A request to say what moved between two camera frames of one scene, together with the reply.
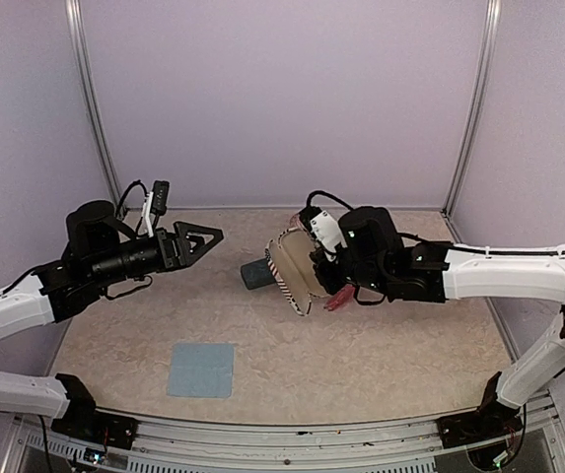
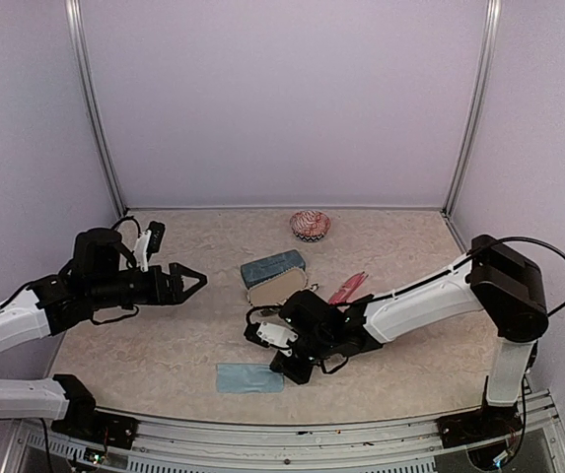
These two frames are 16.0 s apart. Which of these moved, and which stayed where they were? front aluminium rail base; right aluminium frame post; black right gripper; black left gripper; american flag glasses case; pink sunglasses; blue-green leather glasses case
Moved: black left gripper; american flag glasses case; black right gripper
Stayed: front aluminium rail base; blue-green leather glasses case; pink sunglasses; right aluminium frame post
